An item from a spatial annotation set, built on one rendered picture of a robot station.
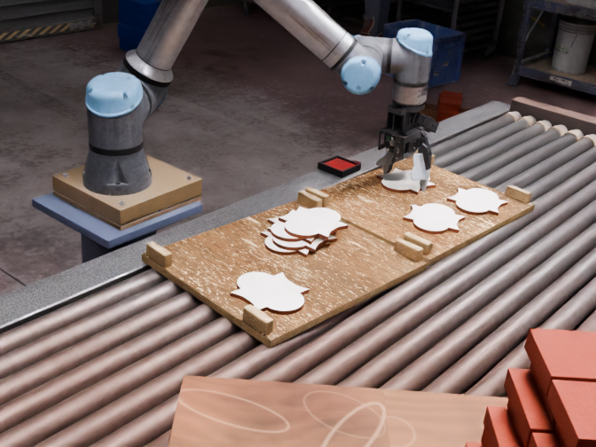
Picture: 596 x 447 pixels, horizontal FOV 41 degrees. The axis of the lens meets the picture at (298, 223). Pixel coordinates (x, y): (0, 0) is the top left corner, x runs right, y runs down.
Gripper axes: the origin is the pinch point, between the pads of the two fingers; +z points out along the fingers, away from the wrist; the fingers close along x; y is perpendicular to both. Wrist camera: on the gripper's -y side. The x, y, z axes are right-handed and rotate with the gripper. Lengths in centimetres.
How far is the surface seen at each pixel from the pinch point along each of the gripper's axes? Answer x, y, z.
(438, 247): 23.8, 20.7, -0.6
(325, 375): 35, 66, -2
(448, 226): 20.4, 12.6, -0.9
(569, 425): 81, 93, -41
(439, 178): 3.4, -8.8, 1.3
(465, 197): 14.3, -3.1, 0.1
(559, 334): 75, 83, -40
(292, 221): 2.3, 40.4, -5.4
